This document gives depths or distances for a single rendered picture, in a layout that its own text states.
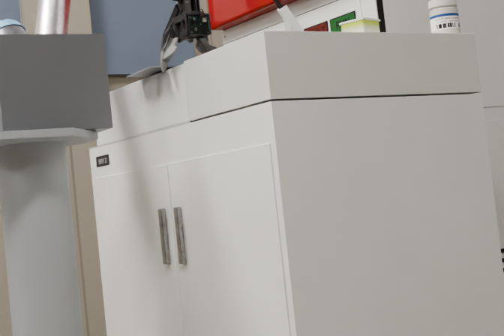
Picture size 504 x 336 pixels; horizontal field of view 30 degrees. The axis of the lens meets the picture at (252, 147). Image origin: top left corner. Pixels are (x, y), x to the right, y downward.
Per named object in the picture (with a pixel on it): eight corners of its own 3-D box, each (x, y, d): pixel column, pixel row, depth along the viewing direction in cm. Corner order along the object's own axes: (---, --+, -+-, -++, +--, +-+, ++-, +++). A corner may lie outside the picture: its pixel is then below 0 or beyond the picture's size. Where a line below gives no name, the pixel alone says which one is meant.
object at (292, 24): (298, 59, 242) (292, 8, 243) (307, 56, 239) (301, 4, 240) (279, 59, 239) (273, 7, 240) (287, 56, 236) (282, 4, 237)
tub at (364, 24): (358, 51, 239) (355, 25, 240) (383, 45, 234) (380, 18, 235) (341, 49, 234) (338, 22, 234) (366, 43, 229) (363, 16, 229)
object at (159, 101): (126, 144, 276) (121, 97, 277) (223, 119, 230) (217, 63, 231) (97, 146, 271) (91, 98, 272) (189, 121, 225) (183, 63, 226)
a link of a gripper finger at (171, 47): (163, 62, 224) (179, 31, 227) (151, 67, 229) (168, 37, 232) (172, 70, 225) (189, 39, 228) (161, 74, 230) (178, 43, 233)
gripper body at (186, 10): (185, 36, 226) (181, -13, 226) (169, 43, 233) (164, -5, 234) (213, 37, 230) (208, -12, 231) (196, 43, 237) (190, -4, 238)
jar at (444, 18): (446, 40, 238) (442, 4, 238) (466, 34, 232) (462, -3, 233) (426, 40, 234) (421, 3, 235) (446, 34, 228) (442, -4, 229)
